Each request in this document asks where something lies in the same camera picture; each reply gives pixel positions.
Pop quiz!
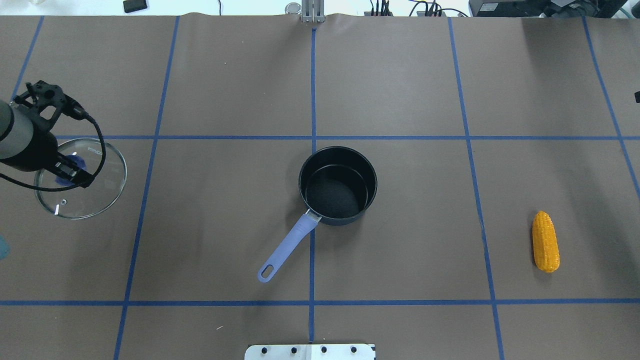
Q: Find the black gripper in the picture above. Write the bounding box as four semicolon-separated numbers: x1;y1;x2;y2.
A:
30;145;96;190

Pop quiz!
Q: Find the glass pot lid blue knob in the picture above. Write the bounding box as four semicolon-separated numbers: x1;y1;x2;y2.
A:
34;137;128;220

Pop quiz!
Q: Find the yellow corn cob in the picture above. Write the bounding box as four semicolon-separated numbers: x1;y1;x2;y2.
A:
531;210;561;273

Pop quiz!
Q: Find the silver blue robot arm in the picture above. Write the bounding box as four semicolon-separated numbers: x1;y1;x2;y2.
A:
0;101;106;193

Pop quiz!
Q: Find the small black device on table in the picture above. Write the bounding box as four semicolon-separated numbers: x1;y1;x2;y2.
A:
122;0;148;14

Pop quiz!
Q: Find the dark blue saucepan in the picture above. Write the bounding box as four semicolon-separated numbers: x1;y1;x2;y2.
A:
257;146;378;283

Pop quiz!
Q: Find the black laptop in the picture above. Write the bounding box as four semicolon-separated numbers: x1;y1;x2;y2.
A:
468;0;627;19

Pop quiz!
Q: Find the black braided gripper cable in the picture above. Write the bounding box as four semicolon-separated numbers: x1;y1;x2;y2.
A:
0;107;108;193

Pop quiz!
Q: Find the aluminium frame post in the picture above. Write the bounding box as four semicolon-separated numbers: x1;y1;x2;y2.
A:
301;0;326;23

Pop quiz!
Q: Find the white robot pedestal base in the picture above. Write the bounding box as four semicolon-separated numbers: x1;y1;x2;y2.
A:
244;343;377;360

